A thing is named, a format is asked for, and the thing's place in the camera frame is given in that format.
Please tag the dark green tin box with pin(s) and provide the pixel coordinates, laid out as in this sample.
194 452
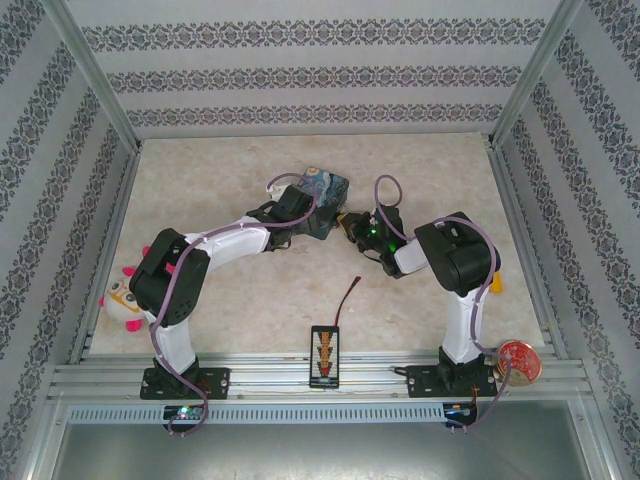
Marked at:
327 182

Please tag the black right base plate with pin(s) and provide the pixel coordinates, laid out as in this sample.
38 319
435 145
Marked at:
422 382

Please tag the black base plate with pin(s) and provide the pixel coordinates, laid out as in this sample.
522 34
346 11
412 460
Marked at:
215 382
422 382

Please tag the small yellow object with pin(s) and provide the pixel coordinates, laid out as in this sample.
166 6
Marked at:
497 284

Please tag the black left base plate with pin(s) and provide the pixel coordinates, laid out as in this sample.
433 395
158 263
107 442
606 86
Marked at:
215 382

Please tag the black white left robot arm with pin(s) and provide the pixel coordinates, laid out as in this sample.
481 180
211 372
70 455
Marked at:
235 242

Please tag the aluminium frame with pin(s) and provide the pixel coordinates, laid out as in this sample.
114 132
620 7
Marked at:
280 375

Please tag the black rectangular electronic board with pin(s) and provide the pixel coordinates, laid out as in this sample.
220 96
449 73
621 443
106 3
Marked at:
325 357

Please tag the red round tin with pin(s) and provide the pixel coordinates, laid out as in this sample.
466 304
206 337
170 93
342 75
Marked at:
517 362

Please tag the white pink plush toy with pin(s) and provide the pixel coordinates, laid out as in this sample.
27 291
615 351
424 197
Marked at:
117 305

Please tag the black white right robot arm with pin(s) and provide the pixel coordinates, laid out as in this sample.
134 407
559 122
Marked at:
460 255

